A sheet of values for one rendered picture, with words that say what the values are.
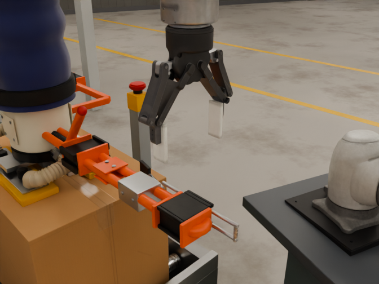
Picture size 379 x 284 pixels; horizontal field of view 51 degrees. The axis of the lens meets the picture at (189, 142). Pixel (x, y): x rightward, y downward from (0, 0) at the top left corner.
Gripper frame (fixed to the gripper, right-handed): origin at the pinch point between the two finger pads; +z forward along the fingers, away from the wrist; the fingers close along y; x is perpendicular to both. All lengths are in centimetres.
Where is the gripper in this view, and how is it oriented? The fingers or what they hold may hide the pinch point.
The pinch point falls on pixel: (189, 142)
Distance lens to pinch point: 69.7
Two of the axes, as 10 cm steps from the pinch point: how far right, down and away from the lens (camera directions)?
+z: 0.0, 9.0, 4.3
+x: 7.1, 3.1, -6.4
